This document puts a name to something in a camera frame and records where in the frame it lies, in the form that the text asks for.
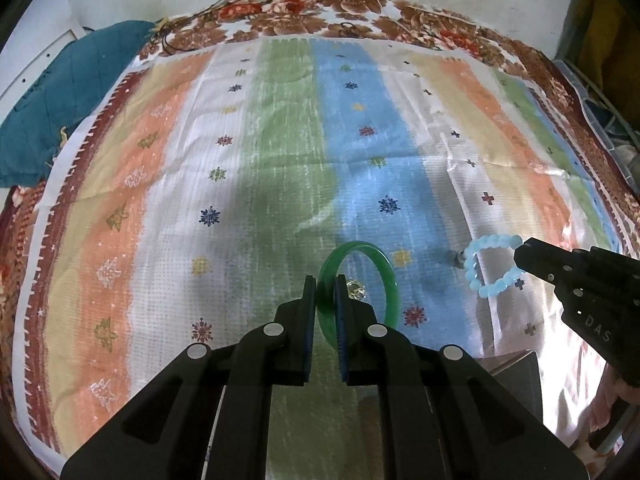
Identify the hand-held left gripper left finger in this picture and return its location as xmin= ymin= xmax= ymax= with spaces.
xmin=60 ymin=276 xmax=317 ymax=480

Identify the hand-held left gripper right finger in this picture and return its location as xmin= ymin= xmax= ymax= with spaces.
xmin=334 ymin=275 xmax=588 ymax=480

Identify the brown floral blanket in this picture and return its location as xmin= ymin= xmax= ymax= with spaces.
xmin=0 ymin=0 xmax=640 ymax=480

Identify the white headboard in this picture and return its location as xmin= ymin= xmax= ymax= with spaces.
xmin=0 ymin=24 xmax=92 ymax=127

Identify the striped pastel cloth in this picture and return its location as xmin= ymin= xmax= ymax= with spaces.
xmin=12 ymin=35 xmax=627 ymax=467

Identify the teal pillow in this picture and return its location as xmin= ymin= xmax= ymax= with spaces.
xmin=0 ymin=20 xmax=162 ymax=189

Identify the silver metal tin box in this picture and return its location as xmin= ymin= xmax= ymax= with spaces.
xmin=487 ymin=349 xmax=545 ymax=429

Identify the green jade bangle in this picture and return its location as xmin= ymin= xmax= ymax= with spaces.
xmin=316 ymin=240 xmax=400 ymax=351

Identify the light blue beaded bracelet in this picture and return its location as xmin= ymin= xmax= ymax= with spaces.
xmin=463 ymin=233 xmax=526 ymax=300

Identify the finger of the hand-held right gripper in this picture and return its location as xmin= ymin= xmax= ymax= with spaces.
xmin=513 ymin=237 xmax=584 ymax=302

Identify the mustard yellow garment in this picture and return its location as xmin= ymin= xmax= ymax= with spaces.
xmin=575 ymin=0 xmax=640 ymax=111

